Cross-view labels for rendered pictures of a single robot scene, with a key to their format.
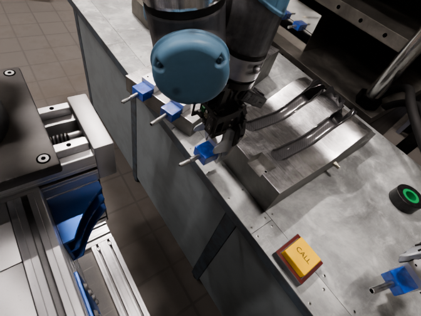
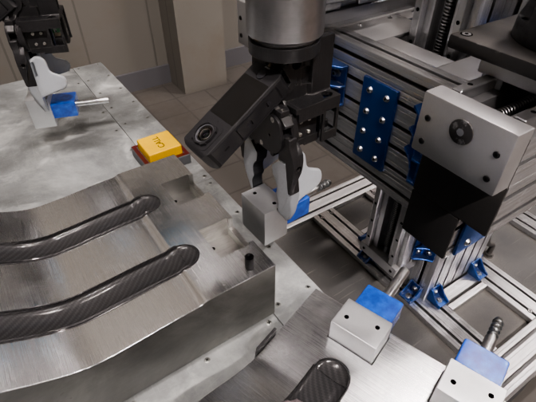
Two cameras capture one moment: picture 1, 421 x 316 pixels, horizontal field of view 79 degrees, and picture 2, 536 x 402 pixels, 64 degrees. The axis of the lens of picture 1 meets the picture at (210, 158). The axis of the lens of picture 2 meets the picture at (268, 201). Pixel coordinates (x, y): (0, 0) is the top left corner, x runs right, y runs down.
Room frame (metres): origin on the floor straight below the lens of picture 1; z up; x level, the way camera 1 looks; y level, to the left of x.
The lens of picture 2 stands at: (0.81, 0.11, 1.25)
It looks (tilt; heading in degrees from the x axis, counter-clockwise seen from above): 41 degrees down; 196
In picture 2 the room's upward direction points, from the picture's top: straight up
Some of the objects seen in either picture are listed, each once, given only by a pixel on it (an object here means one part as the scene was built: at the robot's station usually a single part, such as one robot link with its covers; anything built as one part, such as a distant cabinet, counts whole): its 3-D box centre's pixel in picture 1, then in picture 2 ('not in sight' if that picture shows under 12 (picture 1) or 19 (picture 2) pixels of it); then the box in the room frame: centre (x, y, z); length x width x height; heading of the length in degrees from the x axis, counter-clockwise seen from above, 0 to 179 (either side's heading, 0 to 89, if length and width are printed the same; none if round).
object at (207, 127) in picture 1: (223, 100); (289, 92); (0.40, 0.01, 1.04); 0.09 x 0.08 x 0.12; 143
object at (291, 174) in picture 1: (302, 128); (14, 303); (0.62, -0.23, 0.87); 0.50 x 0.26 x 0.14; 141
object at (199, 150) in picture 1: (202, 154); (293, 199); (0.39, 0.02, 0.88); 0.13 x 0.05 x 0.05; 143
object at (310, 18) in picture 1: (321, 16); not in sight; (1.59, -0.31, 0.87); 0.50 x 0.27 x 0.17; 141
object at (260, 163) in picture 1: (259, 167); (187, 199); (0.42, -0.12, 0.87); 0.05 x 0.05 x 0.04; 51
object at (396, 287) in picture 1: (395, 281); (71, 104); (0.24, -0.43, 0.88); 0.13 x 0.05 x 0.05; 121
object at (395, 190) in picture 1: (406, 198); not in sight; (0.54, -0.58, 0.82); 0.08 x 0.08 x 0.04
